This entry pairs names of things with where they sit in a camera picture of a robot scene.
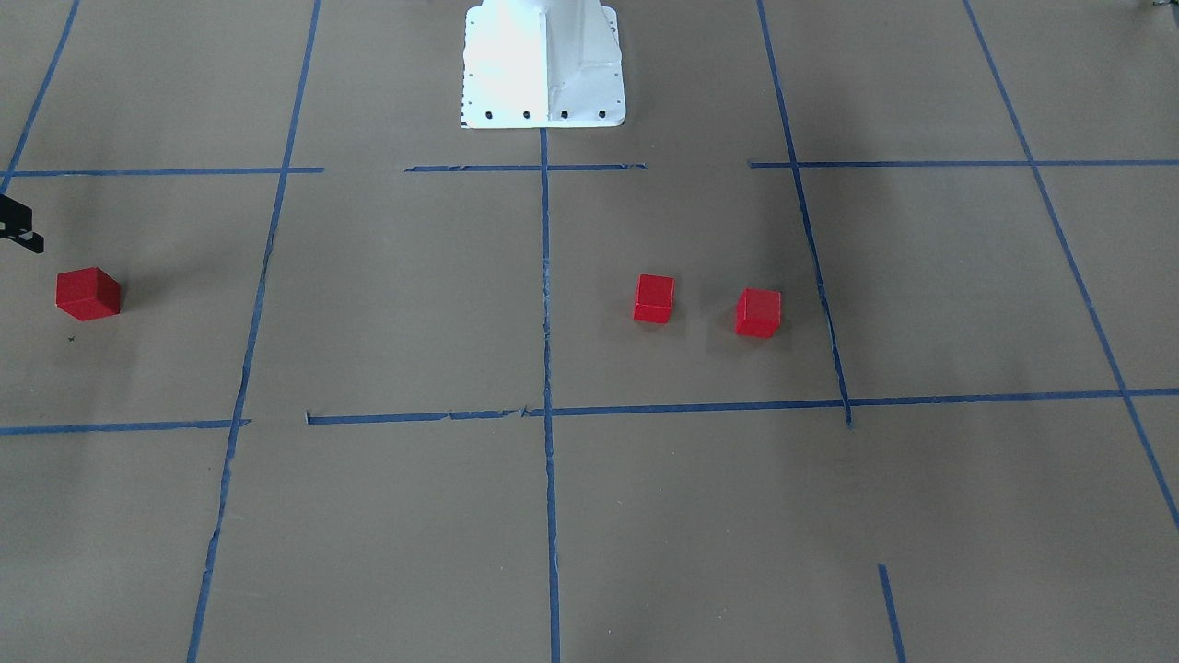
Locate red block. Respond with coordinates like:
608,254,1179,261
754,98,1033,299
735,288,783,339
632,273,676,324

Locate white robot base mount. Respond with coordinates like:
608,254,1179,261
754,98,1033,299
460,1,627,130

